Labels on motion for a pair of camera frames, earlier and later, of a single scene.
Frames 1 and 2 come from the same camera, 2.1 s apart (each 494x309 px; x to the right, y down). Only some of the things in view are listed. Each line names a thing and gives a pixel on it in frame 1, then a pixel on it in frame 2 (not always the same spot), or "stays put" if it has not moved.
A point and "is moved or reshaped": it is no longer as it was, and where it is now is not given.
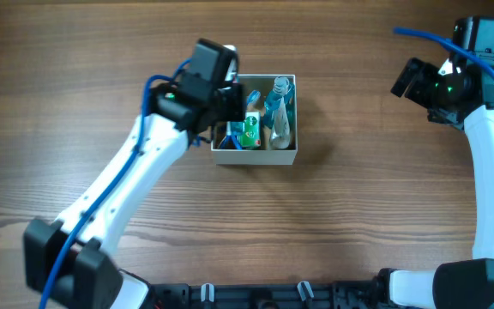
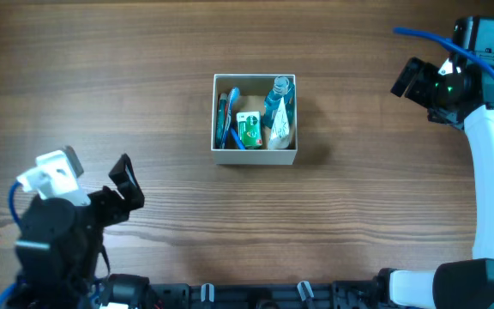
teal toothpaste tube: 235,128 to 220,119
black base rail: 367,293 stays put
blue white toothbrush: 254,96 is moved or reshaped
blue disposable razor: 227,136 to 238,141
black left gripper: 238,107 to 119,206
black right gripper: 424,73 stays put
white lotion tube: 280,136 stays put
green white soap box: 252,136 stays put
